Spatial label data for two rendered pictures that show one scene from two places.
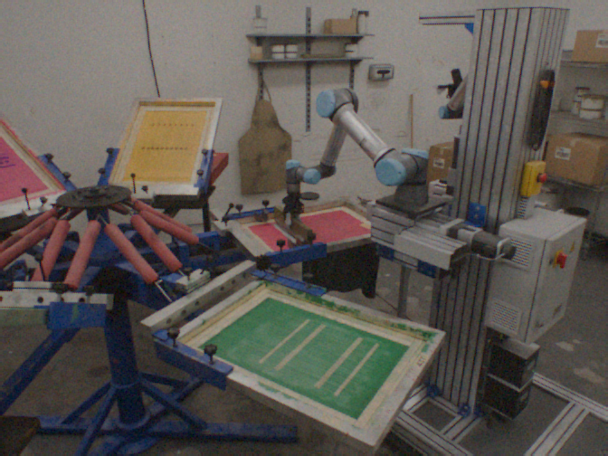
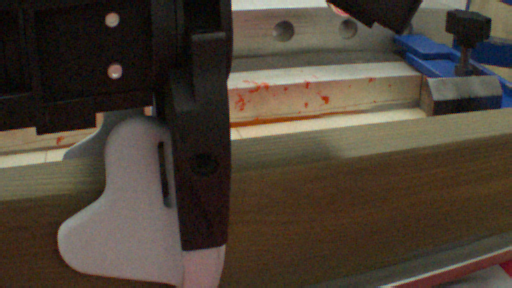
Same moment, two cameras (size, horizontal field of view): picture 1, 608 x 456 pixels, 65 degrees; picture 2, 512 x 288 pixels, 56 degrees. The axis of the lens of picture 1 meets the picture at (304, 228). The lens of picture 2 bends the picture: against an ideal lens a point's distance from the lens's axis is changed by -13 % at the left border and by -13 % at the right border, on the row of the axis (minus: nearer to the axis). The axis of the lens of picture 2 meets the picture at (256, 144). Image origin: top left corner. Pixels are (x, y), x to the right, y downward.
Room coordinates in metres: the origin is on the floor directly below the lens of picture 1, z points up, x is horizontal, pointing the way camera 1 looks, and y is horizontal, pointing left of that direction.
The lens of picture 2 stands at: (2.41, -0.11, 1.15)
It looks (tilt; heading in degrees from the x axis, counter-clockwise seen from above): 27 degrees down; 101
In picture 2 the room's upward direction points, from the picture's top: straight up
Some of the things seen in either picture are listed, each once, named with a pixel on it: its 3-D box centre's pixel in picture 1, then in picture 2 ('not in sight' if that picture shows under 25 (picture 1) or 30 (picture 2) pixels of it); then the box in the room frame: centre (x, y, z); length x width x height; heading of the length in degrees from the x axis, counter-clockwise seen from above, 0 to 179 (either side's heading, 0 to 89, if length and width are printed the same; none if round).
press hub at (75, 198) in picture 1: (116, 322); not in sight; (1.93, 0.89, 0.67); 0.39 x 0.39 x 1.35
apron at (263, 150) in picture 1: (265, 137); not in sight; (4.40, 0.36, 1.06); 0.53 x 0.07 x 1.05; 117
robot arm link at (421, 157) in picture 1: (413, 164); not in sight; (2.00, -0.47, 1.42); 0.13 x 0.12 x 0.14; 136
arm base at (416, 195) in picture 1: (412, 189); not in sight; (2.01, -0.47, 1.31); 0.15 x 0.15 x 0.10
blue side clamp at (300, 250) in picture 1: (296, 253); not in sight; (2.05, 0.03, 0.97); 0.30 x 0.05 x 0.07; 117
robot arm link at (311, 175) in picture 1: (309, 175); not in sight; (2.27, -0.03, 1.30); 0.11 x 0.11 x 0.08; 46
